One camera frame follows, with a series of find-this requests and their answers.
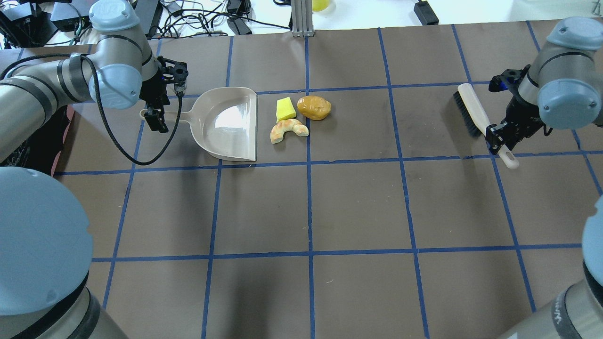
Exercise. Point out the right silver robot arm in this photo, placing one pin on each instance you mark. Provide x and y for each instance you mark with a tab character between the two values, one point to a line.
559	90

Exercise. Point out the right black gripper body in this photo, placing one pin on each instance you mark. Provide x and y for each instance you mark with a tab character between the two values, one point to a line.
518	118

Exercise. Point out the pink bin with black bag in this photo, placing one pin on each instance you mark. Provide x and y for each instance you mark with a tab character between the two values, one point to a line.
42	150

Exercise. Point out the yellow green sponge piece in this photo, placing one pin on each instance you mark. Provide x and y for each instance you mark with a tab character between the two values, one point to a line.
285	109

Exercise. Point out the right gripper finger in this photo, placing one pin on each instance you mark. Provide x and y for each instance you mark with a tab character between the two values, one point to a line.
492	135
495	147

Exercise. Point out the brown potato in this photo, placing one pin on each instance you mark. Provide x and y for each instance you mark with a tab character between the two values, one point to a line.
314	107

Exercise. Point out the curved bread piece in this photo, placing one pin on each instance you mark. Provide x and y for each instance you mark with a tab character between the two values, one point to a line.
279	130

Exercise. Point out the white hand brush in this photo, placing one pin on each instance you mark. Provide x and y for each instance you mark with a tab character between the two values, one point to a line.
476	120

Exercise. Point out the black power adapter box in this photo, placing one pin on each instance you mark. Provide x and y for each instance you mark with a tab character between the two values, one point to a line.
425	13

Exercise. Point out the beige plastic dustpan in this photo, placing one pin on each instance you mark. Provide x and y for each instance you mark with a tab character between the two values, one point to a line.
223	121

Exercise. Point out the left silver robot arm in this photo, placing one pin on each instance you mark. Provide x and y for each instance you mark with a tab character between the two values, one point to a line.
46	248

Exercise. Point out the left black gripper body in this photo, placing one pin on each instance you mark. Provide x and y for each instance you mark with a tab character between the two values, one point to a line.
151	93

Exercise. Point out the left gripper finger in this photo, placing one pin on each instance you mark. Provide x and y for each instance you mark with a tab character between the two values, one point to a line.
150	117
162	127

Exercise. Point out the aluminium frame post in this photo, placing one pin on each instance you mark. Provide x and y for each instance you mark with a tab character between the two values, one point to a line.
301	15

